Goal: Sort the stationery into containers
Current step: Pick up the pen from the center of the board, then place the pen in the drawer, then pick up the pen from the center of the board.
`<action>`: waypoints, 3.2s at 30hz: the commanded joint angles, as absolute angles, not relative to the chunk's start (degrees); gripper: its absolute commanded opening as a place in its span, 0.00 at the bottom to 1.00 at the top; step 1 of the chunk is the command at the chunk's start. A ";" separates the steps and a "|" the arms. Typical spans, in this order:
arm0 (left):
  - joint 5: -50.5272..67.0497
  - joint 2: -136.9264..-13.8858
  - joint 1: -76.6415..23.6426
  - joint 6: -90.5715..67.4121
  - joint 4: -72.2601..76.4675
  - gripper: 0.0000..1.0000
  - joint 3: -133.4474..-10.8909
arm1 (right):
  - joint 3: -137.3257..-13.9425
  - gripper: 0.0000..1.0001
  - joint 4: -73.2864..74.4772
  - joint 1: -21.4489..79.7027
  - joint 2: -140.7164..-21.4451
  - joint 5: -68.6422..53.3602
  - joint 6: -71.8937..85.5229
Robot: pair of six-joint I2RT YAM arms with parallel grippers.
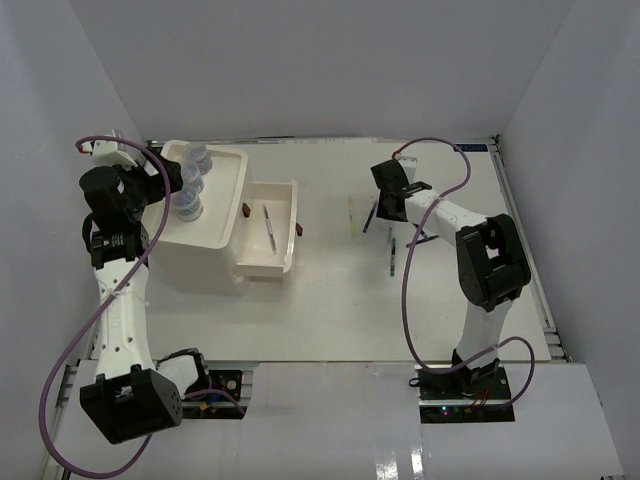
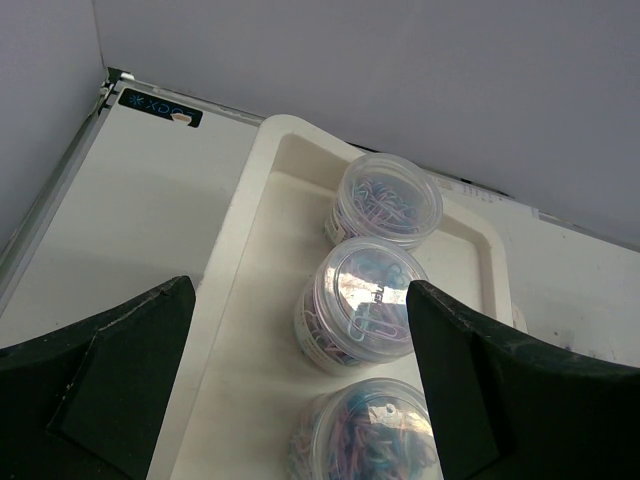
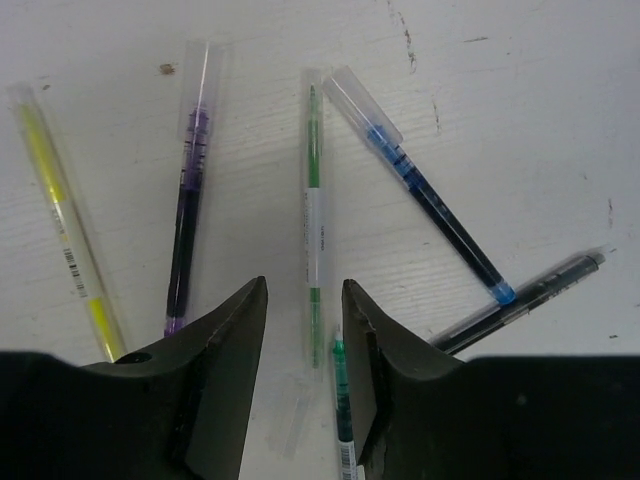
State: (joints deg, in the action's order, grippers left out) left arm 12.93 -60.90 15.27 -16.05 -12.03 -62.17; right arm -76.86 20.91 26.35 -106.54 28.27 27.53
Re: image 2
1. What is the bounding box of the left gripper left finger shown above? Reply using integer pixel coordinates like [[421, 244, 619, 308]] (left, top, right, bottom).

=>
[[1, 276, 194, 479]]

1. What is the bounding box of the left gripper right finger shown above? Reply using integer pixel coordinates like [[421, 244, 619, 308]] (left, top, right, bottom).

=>
[[406, 280, 639, 479]]

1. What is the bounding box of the clear jar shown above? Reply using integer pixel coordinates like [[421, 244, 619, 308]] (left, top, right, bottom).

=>
[[293, 237, 427, 375], [287, 378, 443, 479], [324, 153, 443, 251]]

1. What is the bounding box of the white three-drawer storage box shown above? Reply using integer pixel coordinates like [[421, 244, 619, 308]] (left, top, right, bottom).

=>
[[149, 113, 529, 480]]

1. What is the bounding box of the black table logo sticker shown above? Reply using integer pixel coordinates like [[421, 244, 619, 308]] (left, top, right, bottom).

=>
[[118, 88, 203, 128]]

